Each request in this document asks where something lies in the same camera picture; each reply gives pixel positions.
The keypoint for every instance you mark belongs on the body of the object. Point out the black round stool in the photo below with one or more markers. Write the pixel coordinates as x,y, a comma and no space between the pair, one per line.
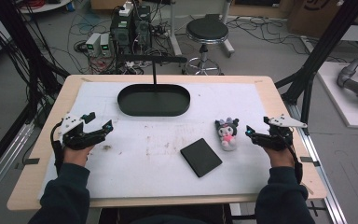
207,31

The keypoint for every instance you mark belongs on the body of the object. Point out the black and grey plush toy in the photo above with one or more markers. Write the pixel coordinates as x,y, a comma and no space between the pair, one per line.
227,133

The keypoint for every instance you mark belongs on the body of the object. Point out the brown cardboard box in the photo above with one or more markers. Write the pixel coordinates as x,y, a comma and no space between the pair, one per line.
320,14

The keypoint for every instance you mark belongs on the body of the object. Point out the dark computer tower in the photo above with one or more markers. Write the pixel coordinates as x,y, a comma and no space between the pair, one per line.
143,26
121,32

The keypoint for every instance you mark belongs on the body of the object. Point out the person's left hand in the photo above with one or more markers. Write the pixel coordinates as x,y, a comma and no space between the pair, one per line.
77,155

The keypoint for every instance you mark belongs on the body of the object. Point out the black tape strip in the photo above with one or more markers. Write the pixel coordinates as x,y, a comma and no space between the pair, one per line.
31,161
310,161

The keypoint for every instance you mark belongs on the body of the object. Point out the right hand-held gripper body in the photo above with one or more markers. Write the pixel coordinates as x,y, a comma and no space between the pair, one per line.
279,135

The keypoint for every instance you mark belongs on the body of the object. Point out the black flat notebook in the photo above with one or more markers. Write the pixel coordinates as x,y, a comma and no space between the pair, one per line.
201,157

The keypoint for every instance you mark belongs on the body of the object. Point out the grey bench power supply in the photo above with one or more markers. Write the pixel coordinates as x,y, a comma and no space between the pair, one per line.
93,43
105,43

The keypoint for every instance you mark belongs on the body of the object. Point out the person's right hand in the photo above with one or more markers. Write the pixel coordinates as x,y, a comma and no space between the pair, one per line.
281,158

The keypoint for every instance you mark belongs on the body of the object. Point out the white floor board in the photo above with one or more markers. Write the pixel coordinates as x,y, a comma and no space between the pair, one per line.
338,96

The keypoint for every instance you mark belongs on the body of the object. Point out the white table mat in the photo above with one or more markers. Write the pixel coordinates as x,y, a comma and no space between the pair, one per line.
143,161

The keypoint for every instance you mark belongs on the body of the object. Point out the white table leg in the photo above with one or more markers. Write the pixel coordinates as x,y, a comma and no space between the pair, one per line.
174,28
227,31

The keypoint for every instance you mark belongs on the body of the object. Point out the aluminium frame rail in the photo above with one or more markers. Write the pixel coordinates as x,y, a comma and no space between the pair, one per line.
326,186
6,161

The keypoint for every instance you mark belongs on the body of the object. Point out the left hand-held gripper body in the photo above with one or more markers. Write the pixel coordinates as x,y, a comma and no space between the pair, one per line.
71,133

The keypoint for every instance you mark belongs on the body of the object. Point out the white power strip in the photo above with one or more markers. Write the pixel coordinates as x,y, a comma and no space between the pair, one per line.
126,7

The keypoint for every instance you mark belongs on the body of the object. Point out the black oval tray with T-bar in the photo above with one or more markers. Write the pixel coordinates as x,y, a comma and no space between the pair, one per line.
154,101

